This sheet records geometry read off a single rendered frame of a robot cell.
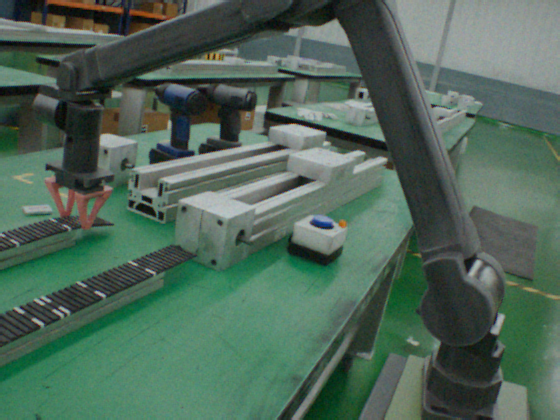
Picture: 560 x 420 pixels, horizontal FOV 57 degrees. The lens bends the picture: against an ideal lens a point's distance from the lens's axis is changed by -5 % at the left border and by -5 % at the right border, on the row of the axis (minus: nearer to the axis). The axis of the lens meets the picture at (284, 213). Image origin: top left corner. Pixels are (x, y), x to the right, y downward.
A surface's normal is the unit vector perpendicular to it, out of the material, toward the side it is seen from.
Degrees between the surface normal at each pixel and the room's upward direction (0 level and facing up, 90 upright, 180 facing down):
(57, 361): 0
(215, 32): 95
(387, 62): 90
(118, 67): 92
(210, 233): 90
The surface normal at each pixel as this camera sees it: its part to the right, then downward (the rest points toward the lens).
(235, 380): 0.18, -0.93
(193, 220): -0.45, 0.21
